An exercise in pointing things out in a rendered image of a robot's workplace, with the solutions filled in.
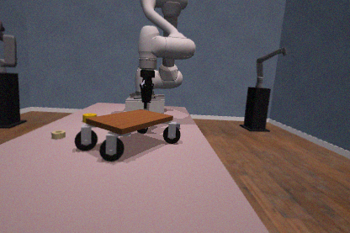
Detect yellow short cylinder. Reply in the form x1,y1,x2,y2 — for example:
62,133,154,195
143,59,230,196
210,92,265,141
82,114,97,123

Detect wooden dolly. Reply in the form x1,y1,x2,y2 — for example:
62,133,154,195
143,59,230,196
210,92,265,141
75,109,181,162

